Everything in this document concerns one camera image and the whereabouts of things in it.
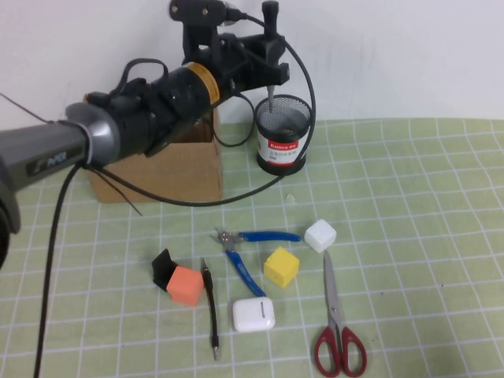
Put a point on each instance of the black plastic bracket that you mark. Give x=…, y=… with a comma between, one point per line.
x=162, y=265

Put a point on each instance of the white earbuds case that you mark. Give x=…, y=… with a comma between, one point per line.
x=254, y=315

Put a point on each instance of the black mesh pen holder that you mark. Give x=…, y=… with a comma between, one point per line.
x=281, y=157

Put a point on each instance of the orange cube block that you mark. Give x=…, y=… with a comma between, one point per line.
x=185, y=286

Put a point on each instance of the yellow cube block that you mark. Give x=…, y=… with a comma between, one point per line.
x=281, y=267

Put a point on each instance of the black zip tie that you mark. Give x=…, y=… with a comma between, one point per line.
x=23, y=107
x=126, y=199

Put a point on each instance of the small white scrap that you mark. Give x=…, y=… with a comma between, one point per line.
x=291, y=197

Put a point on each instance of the brown cardboard box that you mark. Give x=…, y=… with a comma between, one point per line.
x=189, y=173

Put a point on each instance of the thin black precision screwdriver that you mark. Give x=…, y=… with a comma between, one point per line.
x=212, y=303

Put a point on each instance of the green checked tablecloth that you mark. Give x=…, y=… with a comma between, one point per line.
x=413, y=197

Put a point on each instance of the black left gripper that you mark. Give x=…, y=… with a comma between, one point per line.
x=236, y=59

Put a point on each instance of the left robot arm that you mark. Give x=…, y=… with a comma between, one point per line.
x=59, y=145

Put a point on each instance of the white cube block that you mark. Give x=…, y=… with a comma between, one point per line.
x=321, y=235

